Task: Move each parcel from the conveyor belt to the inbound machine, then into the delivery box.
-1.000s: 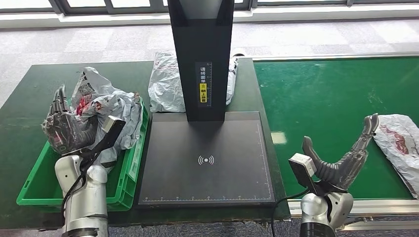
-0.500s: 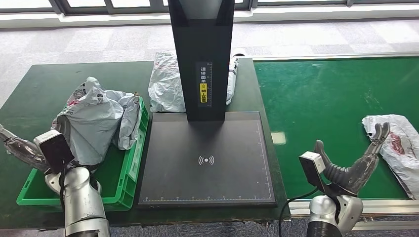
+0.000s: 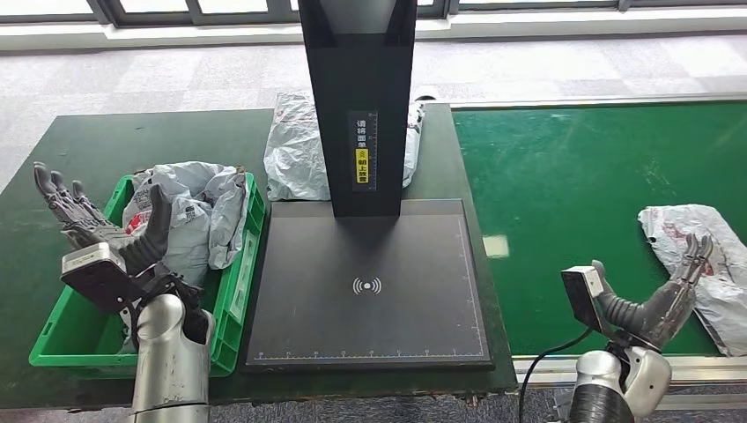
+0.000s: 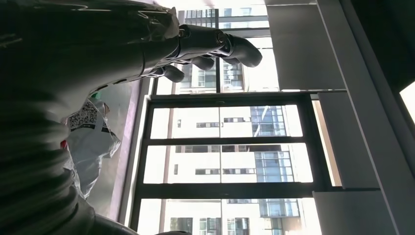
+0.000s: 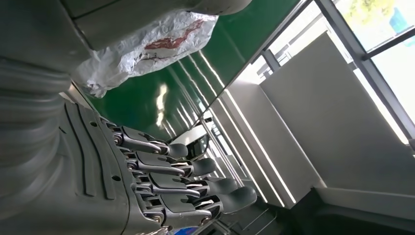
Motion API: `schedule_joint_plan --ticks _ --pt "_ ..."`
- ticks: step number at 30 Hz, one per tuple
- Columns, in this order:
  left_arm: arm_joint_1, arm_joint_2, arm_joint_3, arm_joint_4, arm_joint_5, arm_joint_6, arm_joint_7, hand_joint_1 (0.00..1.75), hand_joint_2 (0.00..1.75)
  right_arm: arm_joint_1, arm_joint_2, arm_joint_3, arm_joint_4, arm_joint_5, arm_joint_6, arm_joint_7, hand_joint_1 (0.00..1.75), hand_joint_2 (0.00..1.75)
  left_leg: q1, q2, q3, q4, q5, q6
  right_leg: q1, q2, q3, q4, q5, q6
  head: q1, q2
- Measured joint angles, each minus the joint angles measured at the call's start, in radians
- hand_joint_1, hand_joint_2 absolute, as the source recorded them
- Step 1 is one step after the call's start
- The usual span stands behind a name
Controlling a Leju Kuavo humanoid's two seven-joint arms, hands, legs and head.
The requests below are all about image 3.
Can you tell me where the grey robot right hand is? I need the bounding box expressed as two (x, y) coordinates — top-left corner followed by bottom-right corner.
(590, 233), (714, 352)

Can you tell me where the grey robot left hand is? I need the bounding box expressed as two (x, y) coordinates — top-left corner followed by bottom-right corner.
(33, 161), (174, 278)

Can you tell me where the white parcel with QR codes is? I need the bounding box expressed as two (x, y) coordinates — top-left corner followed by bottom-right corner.
(118, 185), (212, 355)

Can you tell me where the grey parcel smudged red print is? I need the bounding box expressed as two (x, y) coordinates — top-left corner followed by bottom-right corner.
(637, 204), (747, 359)

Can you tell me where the grey-blue parcel dark red print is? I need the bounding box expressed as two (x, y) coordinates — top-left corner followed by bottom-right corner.
(132, 161), (249, 271)

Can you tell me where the green conveyor belt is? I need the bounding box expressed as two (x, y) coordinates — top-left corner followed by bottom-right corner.
(454, 101), (747, 357)

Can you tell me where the crumpled grey parcel bag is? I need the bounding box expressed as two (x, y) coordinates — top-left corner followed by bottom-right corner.
(263, 92), (426, 203)

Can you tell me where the black inbound scanner machine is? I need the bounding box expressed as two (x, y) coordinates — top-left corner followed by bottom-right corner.
(245, 0), (494, 372)

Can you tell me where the green plastic crate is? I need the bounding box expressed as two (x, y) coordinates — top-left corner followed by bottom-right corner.
(29, 172), (267, 378)

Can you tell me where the black yellow label strip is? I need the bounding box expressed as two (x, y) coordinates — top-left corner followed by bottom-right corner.
(349, 110), (380, 193)

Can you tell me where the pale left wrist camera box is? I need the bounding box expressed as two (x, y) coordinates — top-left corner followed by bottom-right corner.
(60, 241), (147, 314)

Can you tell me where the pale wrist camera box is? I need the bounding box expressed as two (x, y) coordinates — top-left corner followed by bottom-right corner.
(561, 265), (614, 335)
(60, 241), (147, 314)

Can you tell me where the aluminium conveyor frame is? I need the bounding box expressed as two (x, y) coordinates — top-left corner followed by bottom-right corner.
(428, 93), (747, 412)

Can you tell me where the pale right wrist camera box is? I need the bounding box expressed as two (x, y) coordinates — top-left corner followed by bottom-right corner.
(561, 265), (614, 335)

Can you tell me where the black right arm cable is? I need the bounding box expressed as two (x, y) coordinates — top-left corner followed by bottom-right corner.
(518, 326), (594, 423)

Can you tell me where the black window frame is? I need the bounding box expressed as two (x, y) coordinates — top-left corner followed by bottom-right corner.
(0, 0), (747, 29)

